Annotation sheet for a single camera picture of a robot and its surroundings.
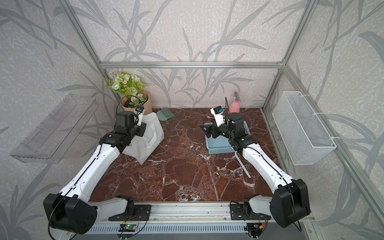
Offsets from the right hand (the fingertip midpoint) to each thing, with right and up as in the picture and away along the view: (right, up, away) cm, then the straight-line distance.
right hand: (207, 122), depth 78 cm
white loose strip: (+22, -27, +13) cm, 37 cm away
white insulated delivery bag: (-37, -14, +4) cm, 40 cm away
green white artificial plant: (-49, +24, +16) cm, 57 cm away
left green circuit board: (-39, -51, -7) cm, 64 cm away
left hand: (-36, 0, +2) cm, 36 cm away
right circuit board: (+23, -52, -7) cm, 57 cm away
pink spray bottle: (+22, +11, +34) cm, 42 cm away
